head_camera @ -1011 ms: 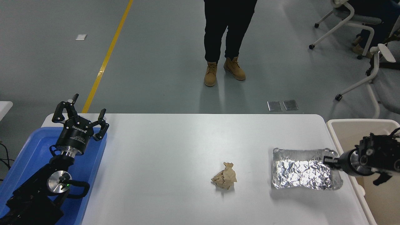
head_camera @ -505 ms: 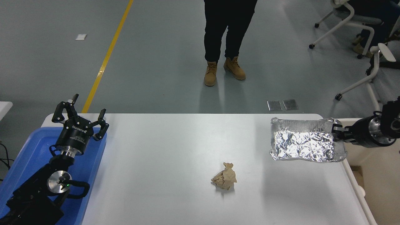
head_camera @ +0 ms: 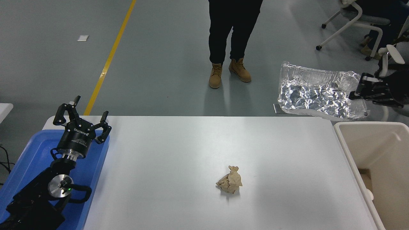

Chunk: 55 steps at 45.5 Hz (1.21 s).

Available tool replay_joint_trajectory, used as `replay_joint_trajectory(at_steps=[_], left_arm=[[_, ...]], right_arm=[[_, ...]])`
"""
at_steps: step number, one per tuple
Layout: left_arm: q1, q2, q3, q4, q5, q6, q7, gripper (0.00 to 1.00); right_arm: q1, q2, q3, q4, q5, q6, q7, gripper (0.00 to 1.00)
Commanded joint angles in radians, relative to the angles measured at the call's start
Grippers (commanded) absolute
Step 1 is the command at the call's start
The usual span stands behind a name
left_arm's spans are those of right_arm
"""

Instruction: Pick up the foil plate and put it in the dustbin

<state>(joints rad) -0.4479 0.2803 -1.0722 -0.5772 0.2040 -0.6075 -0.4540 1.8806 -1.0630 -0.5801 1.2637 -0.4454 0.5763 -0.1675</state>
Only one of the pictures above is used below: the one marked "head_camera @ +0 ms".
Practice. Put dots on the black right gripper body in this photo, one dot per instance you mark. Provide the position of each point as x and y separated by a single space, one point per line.
399 88

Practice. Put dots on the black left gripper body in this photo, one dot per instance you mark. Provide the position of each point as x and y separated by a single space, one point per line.
76 137

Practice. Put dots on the silver foil plate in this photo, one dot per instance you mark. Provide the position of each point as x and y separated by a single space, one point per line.
313 95

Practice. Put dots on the metal floor plate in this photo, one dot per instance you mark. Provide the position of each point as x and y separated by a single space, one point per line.
275 110

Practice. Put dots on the blue plastic tray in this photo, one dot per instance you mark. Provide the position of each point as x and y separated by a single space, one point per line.
35 153

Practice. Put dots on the large pale plastic bin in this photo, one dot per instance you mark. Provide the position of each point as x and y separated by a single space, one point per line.
377 150

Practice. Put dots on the small white side table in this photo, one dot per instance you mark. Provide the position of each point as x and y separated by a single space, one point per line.
4 111

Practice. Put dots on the seated person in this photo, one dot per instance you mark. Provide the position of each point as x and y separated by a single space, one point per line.
396 9

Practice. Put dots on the crumpled tan paper ball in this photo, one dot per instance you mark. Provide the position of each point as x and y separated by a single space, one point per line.
230 182

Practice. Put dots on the standing person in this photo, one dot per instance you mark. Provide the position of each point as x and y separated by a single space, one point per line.
235 25

